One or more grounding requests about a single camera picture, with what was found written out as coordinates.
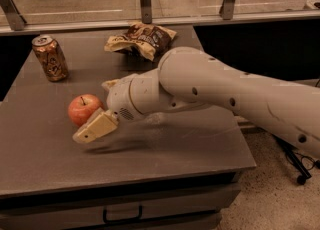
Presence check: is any grey cabinet drawer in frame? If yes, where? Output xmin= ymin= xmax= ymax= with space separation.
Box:
xmin=0 ymin=183 xmax=240 ymax=230

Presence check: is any black cable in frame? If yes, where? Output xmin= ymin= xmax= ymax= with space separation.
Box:
xmin=283 ymin=140 xmax=320 ymax=172

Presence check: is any black drawer handle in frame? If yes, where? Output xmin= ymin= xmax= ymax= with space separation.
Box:
xmin=102 ymin=205 xmax=143 ymax=225

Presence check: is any middle metal glass bracket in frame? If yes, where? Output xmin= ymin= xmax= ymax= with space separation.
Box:
xmin=140 ymin=0 xmax=152 ymax=24

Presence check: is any red apple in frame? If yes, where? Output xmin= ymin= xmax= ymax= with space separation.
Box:
xmin=68 ymin=94 xmax=104 ymax=127

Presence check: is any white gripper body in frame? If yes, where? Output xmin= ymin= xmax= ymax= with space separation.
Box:
xmin=106 ymin=74 xmax=144 ymax=122

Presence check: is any left metal glass bracket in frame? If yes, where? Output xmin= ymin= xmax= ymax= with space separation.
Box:
xmin=0 ymin=0 xmax=26 ymax=31

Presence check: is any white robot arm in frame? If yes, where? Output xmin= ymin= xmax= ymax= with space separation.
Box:
xmin=73 ymin=47 xmax=320 ymax=159

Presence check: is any brown chip bag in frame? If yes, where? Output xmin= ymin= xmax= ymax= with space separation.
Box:
xmin=104 ymin=22 xmax=177 ymax=61

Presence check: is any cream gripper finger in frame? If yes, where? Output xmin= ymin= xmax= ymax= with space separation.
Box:
xmin=101 ymin=79 xmax=118 ymax=91
xmin=73 ymin=108 xmax=119 ymax=143

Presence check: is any black stand base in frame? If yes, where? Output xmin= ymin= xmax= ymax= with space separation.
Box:
xmin=274 ymin=137 xmax=320 ymax=185

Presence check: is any orange soda can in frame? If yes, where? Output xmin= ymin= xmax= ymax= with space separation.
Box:
xmin=32 ymin=35 xmax=69 ymax=82

